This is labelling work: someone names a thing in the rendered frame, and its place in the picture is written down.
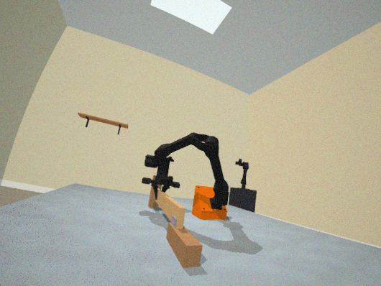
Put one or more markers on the long brown wooden rail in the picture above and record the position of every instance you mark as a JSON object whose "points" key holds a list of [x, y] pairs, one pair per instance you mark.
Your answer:
{"points": [[171, 207]]}

